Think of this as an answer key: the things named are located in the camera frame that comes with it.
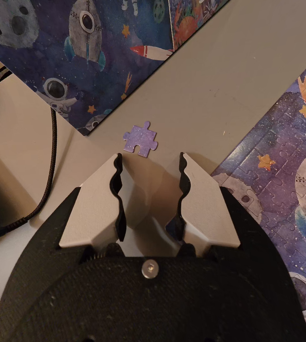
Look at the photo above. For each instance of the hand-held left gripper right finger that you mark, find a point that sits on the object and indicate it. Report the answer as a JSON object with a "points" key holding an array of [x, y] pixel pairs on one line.
{"points": [[211, 213]]}

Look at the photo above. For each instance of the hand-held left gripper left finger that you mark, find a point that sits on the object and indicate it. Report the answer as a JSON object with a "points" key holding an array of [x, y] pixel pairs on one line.
{"points": [[88, 213]]}

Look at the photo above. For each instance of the space jigsaw puzzle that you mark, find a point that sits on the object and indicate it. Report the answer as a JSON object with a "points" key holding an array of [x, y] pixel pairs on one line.
{"points": [[276, 165]]}

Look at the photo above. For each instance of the purple jigsaw puzzle piece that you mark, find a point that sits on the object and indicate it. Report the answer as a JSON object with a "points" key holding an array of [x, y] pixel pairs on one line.
{"points": [[141, 140]]}

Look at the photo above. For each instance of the puzzle box lid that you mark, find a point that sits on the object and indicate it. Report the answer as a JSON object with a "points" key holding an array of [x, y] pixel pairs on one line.
{"points": [[88, 66]]}

